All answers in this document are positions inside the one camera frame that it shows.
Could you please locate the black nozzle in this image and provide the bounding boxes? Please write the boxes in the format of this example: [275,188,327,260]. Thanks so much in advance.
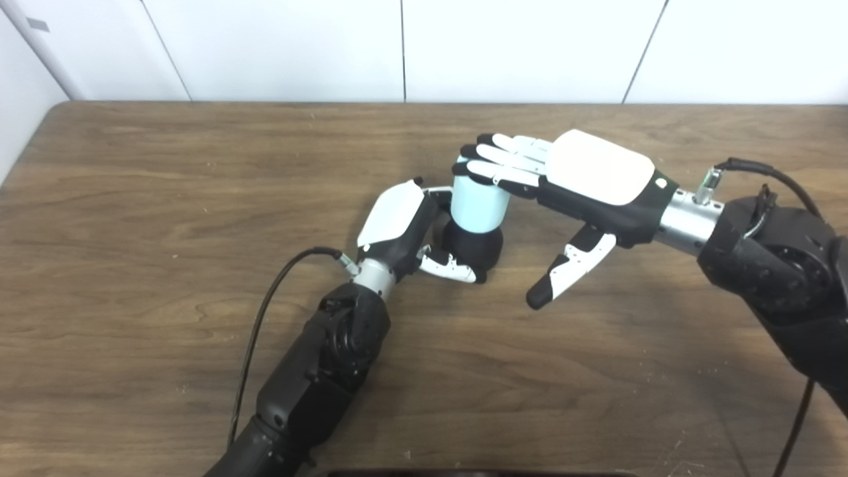
[441,221,504,280]

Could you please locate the white and black left hand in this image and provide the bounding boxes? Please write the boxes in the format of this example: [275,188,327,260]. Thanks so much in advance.
[356,177,489,286]

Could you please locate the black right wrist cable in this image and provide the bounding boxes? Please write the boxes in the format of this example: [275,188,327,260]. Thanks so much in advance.
[692,158,825,477]

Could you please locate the light blue cylinder cup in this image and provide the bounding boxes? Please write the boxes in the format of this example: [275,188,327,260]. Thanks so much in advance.
[450,158,511,235]

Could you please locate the white and black right hand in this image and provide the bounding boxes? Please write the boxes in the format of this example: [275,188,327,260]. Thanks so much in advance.
[452,129,680,311]

